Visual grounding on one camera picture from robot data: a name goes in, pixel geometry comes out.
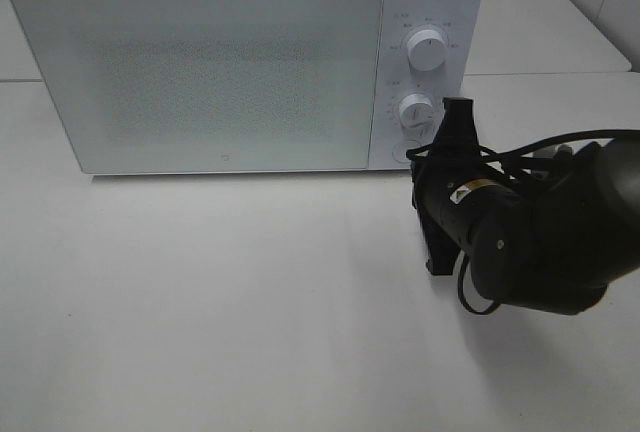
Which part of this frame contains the round white door button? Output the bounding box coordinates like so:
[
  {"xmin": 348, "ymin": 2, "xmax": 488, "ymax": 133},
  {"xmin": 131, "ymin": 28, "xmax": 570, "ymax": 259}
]
[{"xmin": 392, "ymin": 140, "xmax": 422, "ymax": 164}]

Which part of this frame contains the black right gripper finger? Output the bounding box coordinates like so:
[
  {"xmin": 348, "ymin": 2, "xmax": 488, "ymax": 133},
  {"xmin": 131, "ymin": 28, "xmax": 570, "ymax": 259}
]
[
  {"xmin": 419, "ymin": 213, "xmax": 458, "ymax": 276},
  {"xmin": 432, "ymin": 97, "xmax": 480, "ymax": 150}
]

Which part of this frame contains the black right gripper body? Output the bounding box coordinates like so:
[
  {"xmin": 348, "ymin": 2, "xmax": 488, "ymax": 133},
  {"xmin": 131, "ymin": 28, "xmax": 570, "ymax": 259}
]
[{"xmin": 409, "ymin": 141, "xmax": 520, "ymax": 252}]

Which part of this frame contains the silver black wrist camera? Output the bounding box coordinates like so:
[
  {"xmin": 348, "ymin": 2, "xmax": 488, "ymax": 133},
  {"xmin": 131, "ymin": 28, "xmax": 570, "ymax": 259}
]
[{"xmin": 531, "ymin": 144, "xmax": 574, "ymax": 176}]

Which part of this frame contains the white microwave door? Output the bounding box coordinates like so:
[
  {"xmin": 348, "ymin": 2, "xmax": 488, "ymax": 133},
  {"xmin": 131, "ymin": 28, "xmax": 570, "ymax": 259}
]
[{"xmin": 11, "ymin": 0, "xmax": 381, "ymax": 175}]

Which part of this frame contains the white microwave knob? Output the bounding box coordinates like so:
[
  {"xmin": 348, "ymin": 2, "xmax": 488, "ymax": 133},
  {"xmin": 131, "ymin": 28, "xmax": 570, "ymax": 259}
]
[
  {"xmin": 398, "ymin": 93, "xmax": 434, "ymax": 129},
  {"xmin": 405, "ymin": 25, "xmax": 448, "ymax": 72}
]

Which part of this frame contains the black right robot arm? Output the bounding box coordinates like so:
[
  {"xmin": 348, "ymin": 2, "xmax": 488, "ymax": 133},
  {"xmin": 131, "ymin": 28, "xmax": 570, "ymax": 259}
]
[{"xmin": 407, "ymin": 97, "xmax": 639, "ymax": 315}]

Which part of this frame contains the black camera cable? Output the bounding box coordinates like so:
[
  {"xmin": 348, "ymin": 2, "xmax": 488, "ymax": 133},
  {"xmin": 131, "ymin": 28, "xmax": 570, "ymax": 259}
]
[{"xmin": 405, "ymin": 129, "xmax": 640, "ymax": 314}]

